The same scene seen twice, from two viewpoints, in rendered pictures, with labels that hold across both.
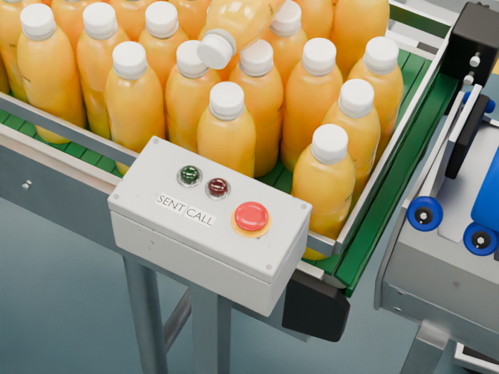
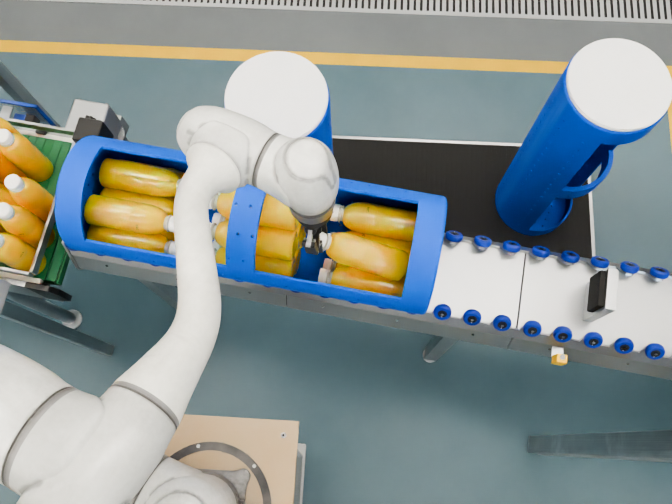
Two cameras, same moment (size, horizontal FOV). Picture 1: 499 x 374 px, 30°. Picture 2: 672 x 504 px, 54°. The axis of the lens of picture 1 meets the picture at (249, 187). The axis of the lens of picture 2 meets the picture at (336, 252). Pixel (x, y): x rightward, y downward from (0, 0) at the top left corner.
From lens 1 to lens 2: 103 cm
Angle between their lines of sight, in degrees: 18
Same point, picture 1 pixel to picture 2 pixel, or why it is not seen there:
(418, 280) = (92, 266)
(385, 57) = (13, 186)
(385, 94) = (26, 198)
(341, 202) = (18, 258)
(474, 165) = not seen: hidden behind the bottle
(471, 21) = (81, 129)
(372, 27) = (20, 157)
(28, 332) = not seen: outside the picture
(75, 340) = not seen: hidden behind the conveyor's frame
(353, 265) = (54, 271)
